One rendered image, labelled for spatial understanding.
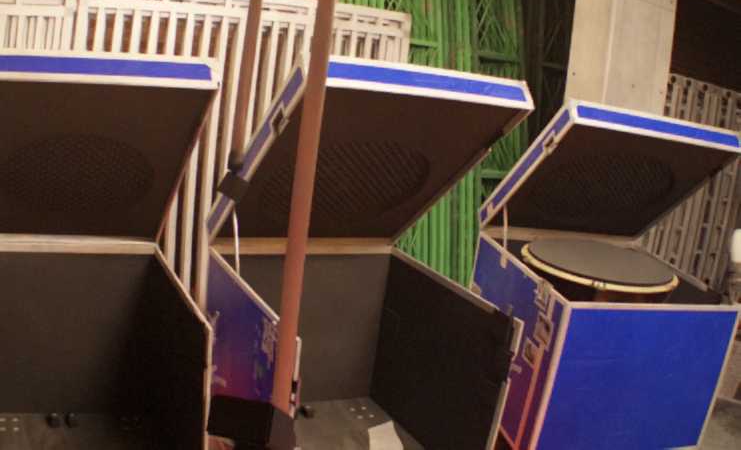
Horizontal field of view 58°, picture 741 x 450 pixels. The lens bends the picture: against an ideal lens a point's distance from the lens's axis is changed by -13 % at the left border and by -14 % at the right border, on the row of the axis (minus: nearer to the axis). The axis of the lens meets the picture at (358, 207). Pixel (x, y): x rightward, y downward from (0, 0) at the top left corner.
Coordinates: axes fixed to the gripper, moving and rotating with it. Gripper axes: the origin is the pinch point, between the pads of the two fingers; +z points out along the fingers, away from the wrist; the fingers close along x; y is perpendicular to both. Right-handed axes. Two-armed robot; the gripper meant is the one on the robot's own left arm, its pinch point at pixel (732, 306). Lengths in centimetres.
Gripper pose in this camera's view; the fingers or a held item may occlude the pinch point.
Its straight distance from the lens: 374.9
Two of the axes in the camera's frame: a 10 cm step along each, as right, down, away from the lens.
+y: 1.9, 0.6, -9.8
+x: 9.8, 0.9, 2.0
